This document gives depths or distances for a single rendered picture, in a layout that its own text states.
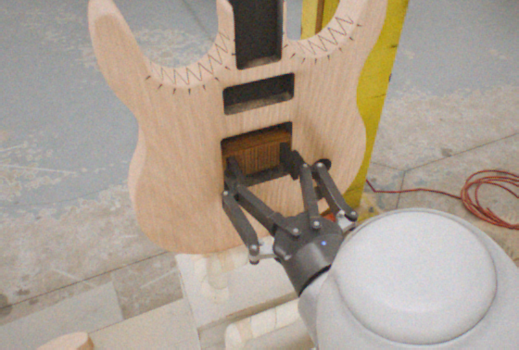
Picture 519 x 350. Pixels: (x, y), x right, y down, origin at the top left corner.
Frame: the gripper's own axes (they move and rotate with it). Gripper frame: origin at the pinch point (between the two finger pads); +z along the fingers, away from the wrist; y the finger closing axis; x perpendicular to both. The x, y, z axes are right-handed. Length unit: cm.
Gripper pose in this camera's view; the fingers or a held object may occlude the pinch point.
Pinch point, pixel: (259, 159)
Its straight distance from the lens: 60.1
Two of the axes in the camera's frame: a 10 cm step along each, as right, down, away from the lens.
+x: -0.1, -7.3, -6.9
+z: -3.8, -6.3, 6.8
